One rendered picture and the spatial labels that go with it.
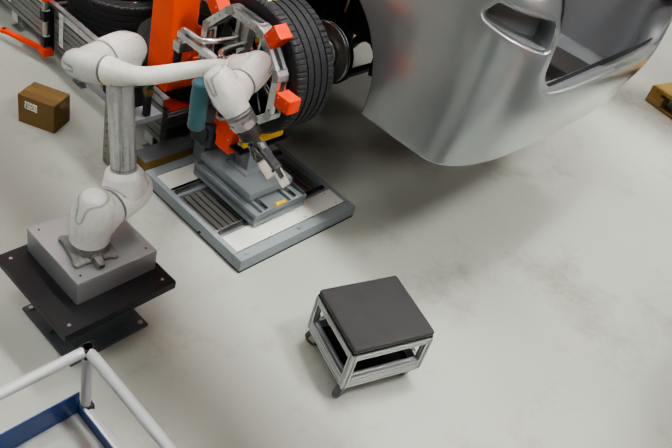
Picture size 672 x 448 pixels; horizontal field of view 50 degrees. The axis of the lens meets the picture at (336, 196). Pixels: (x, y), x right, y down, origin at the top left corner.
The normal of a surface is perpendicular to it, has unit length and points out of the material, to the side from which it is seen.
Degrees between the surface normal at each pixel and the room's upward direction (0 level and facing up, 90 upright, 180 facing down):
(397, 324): 0
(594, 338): 0
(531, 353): 0
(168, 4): 90
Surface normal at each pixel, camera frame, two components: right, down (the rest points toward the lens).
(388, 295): 0.23, -0.77
